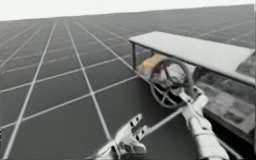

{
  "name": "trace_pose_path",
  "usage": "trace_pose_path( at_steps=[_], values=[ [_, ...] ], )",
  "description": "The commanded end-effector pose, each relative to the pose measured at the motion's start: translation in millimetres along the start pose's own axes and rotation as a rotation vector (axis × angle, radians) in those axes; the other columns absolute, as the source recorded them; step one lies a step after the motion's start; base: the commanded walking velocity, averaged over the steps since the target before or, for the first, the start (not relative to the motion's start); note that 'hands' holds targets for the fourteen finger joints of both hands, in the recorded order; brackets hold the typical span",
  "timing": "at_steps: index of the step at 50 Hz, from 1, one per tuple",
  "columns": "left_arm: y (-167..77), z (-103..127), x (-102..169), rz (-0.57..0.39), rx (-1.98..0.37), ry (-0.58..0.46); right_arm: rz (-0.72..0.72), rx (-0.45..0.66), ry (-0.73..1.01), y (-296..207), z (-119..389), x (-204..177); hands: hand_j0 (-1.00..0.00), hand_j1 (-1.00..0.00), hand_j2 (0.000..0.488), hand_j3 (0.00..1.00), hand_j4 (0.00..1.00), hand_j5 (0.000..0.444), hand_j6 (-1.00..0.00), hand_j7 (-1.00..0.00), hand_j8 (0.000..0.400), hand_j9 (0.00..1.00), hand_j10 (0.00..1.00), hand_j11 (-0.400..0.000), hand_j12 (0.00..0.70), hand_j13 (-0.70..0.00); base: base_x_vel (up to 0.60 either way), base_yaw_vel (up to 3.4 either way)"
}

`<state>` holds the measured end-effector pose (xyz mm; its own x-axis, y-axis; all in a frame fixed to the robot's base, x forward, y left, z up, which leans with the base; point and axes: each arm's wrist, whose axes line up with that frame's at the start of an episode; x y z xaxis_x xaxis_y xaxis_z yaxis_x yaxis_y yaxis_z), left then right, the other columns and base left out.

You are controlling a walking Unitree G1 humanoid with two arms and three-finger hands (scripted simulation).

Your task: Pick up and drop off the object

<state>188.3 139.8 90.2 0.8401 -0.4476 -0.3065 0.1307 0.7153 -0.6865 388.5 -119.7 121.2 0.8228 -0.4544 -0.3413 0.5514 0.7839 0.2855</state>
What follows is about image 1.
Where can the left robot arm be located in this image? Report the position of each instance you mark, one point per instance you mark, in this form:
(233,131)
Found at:
(105,152)

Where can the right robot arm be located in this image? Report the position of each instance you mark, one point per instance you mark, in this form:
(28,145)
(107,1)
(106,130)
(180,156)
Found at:
(205,133)

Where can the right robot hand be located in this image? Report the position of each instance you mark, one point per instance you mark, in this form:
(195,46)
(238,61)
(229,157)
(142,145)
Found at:
(196,101)

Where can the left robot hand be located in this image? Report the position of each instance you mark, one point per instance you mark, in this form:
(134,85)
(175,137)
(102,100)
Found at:
(128,138)

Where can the dark steering wheel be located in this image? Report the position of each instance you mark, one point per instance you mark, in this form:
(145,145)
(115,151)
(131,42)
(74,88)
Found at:
(188,75)

